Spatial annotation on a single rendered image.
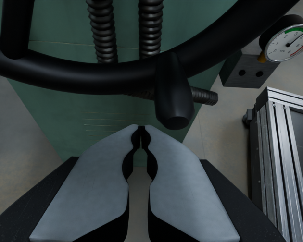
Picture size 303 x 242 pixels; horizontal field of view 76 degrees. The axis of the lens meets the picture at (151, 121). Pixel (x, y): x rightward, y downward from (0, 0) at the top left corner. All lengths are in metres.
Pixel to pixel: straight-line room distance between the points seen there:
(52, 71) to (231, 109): 1.07
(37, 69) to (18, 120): 0.91
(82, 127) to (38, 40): 0.28
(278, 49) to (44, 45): 0.38
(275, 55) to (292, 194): 0.52
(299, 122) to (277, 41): 0.70
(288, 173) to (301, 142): 0.18
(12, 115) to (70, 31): 0.79
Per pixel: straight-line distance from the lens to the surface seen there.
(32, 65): 0.18
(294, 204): 0.78
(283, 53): 0.37
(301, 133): 0.98
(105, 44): 0.22
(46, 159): 0.94
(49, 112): 0.56
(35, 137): 1.01
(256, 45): 0.42
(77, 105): 0.51
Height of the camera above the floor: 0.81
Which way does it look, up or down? 55 degrees down
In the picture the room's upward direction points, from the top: 12 degrees clockwise
